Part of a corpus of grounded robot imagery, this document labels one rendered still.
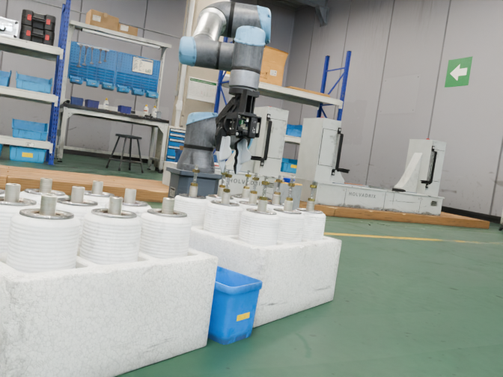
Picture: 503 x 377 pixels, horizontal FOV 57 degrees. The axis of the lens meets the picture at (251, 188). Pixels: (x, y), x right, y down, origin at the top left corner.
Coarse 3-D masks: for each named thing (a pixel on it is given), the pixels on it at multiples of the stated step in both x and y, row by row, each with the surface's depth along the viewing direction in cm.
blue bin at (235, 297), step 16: (224, 272) 105; (224, 288) 91; (240, 288) 92; (256, 288) 96; (224, 304) 92; (240, 304) 94; (256, 304) 98; (224, 320) 92; (240, 320) 95; (208, 336) 95; (224, 336) 92; (240, 336) 96
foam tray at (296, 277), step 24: (192, 240) 116; (216, 240) 111; (312, 240) 125; (336, 240) 131; (240, 264) 106; (264, 264) 103; (288, 264) 111; (312, 264) 121; (336, 264) 133; (264, 288) 105; (288, 288) 113; (312, 288) 123; (264, 312) 106; (288, 312) 115
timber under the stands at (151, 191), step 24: (0, 168) 315; (24, 168) 338; (120, 192) 300; (144, 192) 307; (336, 216) 382; (360, 216) 394; (384, 216) 406; (408, 216) 420; (432, 216) 434; (456, 216) 479
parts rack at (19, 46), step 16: (64, 16) 515; (64, 32) 517; (0, 48) 540; (16, 48) 547; (32, 48) 504; (48, 48) 511; (64, 48) 519; (16, 96) 554; (32, 96) 510; (48, 96) 517; (16, 144) 508; (32, 144) 515; (48, 144) 523; (48, 160) 577
